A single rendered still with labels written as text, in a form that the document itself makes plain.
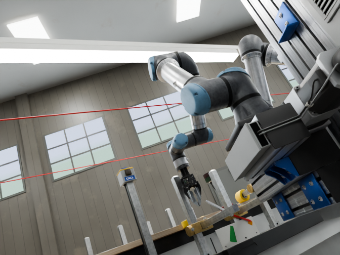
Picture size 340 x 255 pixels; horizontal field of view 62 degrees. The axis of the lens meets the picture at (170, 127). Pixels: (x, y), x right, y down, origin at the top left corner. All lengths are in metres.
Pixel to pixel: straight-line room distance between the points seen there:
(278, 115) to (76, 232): 6.33
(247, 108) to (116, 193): 5.89
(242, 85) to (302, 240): 1.16
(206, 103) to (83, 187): 6.11
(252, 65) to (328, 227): 1.20
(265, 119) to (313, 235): 1.42
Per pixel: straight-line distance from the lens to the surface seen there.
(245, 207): 1.60
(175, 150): 1.45
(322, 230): 2.08
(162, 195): 6.60
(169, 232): 1.61
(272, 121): 0.66
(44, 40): 2.35
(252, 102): 1.00
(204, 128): 1.45
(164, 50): 2.59
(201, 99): 0.96
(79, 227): 6.79
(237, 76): 1.05
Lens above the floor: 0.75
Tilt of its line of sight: 23 degrees up
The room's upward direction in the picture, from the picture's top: 23 degrees counter-clockwise
